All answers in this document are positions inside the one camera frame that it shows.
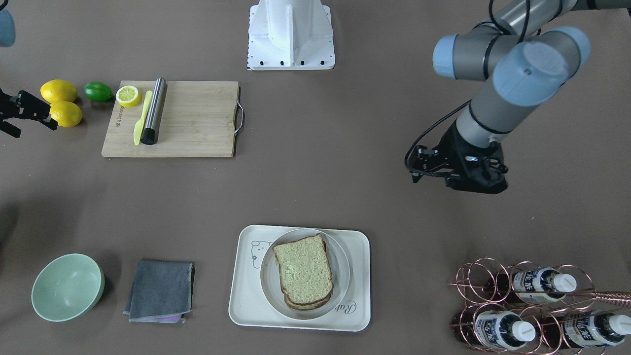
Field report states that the half lemon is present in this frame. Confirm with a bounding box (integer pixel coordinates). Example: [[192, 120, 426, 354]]
[[115, 85, 142, 108]]

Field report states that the grey folded cloth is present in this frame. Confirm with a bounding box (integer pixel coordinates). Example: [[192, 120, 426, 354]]
[[123, 260, 195, 323]]

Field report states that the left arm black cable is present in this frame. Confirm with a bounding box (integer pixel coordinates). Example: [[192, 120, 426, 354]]
[[404, 0, 533, 178]]

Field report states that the white round plate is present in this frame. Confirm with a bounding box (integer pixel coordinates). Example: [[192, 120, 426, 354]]
[[260, 228, 351, 321]]

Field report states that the cream rabbit serving tray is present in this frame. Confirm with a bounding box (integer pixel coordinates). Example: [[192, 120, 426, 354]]
[[228, 225, 371, 332]]

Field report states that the upper whole lemon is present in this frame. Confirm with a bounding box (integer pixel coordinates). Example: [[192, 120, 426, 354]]
[[40, 79, 77, 104]]

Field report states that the tea bottle front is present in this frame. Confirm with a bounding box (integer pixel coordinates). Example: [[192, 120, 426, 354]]
[[483, 267, 577, 306]]

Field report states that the whole lemon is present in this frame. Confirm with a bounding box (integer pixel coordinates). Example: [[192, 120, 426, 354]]
[[40, 79, 77, 104], [50, 101, 83, 127]]

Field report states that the copper wire bottle rack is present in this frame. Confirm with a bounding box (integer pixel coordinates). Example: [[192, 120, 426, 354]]
[[449, 257, 630, 355]]

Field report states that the steel muddler black head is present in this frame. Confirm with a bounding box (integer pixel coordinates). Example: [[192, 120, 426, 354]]
[[140, 77, 168, 144]]

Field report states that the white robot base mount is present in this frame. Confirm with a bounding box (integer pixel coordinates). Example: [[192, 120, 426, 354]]
[[246, 0, 336, 71]]

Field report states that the bamboo cutting board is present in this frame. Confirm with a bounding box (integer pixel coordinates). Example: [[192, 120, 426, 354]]
[[102, 80, 240, 158]]

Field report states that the bread slice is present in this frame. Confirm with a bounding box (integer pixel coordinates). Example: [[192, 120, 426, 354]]
[[272, 234, 334, 305], [280, 242, 334, 312]]

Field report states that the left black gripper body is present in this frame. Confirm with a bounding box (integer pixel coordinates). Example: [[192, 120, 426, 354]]
[[412, 123, 466, 184]]

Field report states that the green lime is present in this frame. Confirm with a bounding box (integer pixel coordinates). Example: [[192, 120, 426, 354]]
[[83, 81, 113, 103]]

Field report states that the lower whole lemon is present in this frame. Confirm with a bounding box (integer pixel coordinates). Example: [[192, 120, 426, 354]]
[[50, 101, 83, 127]]

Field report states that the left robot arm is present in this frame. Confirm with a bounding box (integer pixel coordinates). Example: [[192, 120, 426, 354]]
[[404, 0, 630, 195]]

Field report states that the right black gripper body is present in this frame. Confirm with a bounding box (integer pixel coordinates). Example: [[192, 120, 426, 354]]
[[0, 90, 58, 139]]

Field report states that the mint green bowl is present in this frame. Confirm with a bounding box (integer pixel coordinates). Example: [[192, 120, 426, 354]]
[[30, 253, 105, 322]]

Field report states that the yellow plastic knife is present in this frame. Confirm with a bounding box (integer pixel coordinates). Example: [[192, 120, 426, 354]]
[[133, 90, 153, 145]]

